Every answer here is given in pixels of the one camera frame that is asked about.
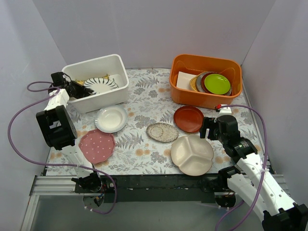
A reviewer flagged speckled oval ceramic plate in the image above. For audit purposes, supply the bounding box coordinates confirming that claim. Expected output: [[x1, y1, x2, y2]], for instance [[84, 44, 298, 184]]
[[146, 122, 179, 143]]

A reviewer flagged grey plate in bin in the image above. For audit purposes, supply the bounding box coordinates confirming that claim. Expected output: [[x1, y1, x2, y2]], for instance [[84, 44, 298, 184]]
[[196, 72, 208, 93]]

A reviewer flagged dark red plate in bin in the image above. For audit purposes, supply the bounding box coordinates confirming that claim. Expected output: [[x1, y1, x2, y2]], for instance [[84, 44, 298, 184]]
[[201, 73, 210, 93]]

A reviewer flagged yellow woven bamboo mat plate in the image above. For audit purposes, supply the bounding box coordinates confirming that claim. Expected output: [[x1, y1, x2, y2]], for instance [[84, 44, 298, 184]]
[[75, 74, 110, 85]]

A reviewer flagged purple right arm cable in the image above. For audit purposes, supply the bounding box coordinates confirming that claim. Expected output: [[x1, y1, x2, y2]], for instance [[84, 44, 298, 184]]
[[214, 103, 268, 231]]

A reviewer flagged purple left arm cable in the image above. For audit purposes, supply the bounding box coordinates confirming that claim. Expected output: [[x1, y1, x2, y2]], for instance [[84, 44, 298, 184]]
[[7, 81, 118, 215]]

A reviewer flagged beige divided plate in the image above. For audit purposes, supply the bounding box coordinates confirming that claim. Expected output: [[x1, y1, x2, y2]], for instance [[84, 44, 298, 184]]
[[171, 135, 214, 176]]

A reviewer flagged orange plastic bin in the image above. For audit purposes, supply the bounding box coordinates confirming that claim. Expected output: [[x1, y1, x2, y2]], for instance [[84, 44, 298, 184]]
[[169, 54, 243, 109]]

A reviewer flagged lime green plate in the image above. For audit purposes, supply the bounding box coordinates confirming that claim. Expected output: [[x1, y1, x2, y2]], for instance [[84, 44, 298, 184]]
[[204, 74, 231, 95]]

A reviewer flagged white square plate in bin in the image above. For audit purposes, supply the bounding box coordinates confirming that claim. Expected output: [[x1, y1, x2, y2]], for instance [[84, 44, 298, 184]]
[[176, 72, 196, 90]]

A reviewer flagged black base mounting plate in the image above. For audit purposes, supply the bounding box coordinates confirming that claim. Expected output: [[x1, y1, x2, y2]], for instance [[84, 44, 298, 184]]
[[42, 168, 275, 204]]

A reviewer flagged white deep bowl plate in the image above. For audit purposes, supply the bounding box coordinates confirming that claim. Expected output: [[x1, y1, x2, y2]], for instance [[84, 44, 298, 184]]
[[94, 105, 128, 133]]

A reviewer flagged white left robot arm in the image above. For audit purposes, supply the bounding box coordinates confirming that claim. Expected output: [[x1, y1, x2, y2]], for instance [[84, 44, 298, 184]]
[[36, 72, 103, 193]]

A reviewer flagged yellow basket plate in bin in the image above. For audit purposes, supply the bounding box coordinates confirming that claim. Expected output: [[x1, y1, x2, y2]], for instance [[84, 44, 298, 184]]
[[190, 76, 198, 92]]

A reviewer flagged pink polka dot plate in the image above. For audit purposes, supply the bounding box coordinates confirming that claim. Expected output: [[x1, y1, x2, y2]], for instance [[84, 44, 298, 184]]
[[78, 129, 116, 164]]

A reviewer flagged red lacquer round plate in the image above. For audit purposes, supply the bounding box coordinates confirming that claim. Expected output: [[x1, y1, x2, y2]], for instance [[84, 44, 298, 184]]
[[173, 106, 204, 133]]

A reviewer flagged aluminium frame rail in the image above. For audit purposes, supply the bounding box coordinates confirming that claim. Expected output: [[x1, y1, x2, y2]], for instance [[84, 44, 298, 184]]
[[20, 174, 301, 231]]

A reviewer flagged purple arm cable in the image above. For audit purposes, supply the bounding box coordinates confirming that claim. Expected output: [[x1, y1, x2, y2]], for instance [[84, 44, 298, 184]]
[[214, 103, 268, 231], [7, 81, 118, 215]]

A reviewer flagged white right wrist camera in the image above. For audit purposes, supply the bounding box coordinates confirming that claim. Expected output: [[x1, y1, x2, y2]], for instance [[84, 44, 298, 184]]
[[215, 107, 232, 121]]

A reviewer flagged white plastic bin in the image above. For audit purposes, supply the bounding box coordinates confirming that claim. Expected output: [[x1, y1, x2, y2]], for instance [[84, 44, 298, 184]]
[[62, 54, 129, 114]]

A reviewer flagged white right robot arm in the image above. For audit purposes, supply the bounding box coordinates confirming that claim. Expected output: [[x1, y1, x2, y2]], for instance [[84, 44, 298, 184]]
[[200, 115, 308, 231]]

